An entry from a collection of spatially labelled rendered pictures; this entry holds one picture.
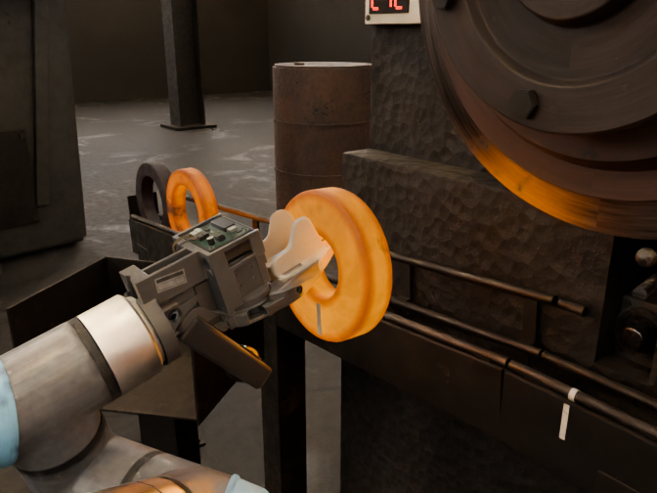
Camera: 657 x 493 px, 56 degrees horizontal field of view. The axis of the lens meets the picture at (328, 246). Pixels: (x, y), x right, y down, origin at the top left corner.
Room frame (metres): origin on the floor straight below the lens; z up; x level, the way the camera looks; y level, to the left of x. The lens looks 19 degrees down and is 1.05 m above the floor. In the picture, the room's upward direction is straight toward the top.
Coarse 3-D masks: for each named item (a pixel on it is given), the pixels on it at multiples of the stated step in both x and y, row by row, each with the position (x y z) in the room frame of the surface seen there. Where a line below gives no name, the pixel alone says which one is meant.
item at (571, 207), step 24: (432, 24) 0.69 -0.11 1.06; (432, 48) 0.69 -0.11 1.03; (432, 72) 0.69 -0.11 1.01; (456, 96) 0.66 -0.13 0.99; (456, 120) 0.66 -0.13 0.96; (480, 144) 0.63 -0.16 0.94; (504, 168) 0.61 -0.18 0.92; (528, 192) 0.58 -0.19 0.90; (552, 192) 0.56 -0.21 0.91; (576, 216) 0.54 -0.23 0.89; (600, 216) 0.53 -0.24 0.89; (624, 216) 0.51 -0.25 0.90; (648, 216) 0.49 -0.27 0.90
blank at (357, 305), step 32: (320, 192) 0.59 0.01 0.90; (320, 224) 0.59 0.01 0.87; (352, 224) 0.55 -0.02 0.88; (352, 256) 0.55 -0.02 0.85; (384, 256) 0.55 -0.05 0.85; (320, 288) 0.61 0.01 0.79; (352, 288) 0.54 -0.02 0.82; (384, 288) 0.54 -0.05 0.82; (320, 320) 0.58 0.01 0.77; (352, 320) 0.54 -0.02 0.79
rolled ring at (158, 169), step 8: (144, 168) 1.41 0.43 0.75; (152, 168) 1.38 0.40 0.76; (160, 168) 1.37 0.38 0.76; (136, 176) 1.46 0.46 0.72; (144, 176) 1.42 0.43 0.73; (152, 176) 1.38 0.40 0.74; (160, 176) 1.35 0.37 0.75; (168, 176) 1.36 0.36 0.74; (136, 184) 1.46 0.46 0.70; (144, 184) 1.44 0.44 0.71; (152, 184) 1.45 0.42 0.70; (160, 184) 1.34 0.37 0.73; (136, 192) 1.46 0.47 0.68; (144, 192) 1.45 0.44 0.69; (152, 192) 1.46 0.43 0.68; (160, 192) 1.35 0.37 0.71; (144, 200) 1.45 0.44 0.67; (152, 200) 1.46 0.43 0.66; (144, 208) 1.44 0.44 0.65; (152, 208) 1.45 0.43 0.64; (144, 216) 1.44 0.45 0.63; (152, 216) 1.43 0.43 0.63; (168, 224) 1.33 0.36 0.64
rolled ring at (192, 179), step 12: (192, 168) 1.26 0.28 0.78; (168, 180) 1.30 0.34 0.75; (180, 180) 1.25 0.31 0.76; (192, 180) 1.21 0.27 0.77; (204, 180) 1.22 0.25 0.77; (168, 192) 1.30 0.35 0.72; (180, 192) 1.29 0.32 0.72; (192, 192) 1.21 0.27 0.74; (204, 192) 1.20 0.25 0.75; (168, 204) 1.31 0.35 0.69; (180, 204) 1.31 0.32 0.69; (204, 204) 1.18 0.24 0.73; (216, 204) 1.20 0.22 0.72; (168, 216) 1.31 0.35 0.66; (180, 216) 1.30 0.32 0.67; (204, 216) 1.18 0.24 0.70; (180, 228) 1.28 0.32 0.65
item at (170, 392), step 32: (64, 288) 0.81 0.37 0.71; (96, 288) 0.87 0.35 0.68; (32, 320) 0.74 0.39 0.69; (64, 320) 0.80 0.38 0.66; (192, 352) 0.63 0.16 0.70; (160, 384) 0.72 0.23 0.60; (192, 384) 0.72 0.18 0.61; (224, 384) 0.70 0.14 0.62; (160, 416) 0.65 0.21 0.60; (192, 416) 0.64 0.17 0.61; (160, 448) 0.73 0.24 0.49; (192, 448) 0.76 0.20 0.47
